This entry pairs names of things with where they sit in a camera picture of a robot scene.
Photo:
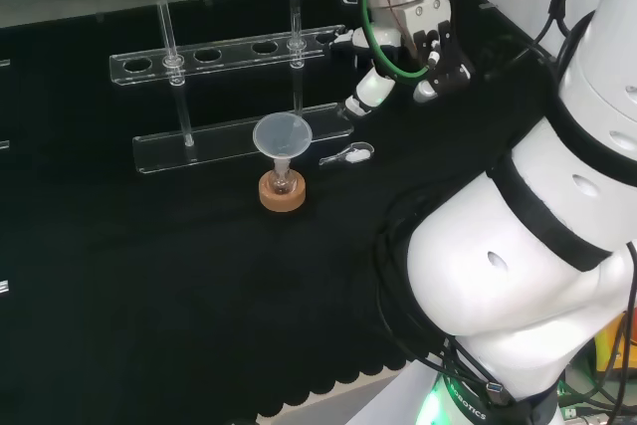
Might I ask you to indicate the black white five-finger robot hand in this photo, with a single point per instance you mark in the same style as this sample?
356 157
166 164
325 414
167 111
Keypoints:
428 9

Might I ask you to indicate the small glass round-bottom flask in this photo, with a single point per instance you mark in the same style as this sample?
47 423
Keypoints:
282 185

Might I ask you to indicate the white striped edge piece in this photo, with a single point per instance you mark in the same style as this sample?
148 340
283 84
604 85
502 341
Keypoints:
4 287

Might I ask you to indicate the black bench cloth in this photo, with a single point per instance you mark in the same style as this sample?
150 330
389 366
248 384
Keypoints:
149 271

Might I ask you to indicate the translucent plastic funnel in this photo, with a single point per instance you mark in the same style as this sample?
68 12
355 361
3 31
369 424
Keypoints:
281 134

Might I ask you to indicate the blue usb plug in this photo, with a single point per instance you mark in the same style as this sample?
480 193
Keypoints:
498 391

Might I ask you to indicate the clear acrylic funnel stand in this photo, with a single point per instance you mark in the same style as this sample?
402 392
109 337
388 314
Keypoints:
234 141

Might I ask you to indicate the yellow stop button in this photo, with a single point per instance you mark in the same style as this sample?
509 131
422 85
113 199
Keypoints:
609 350

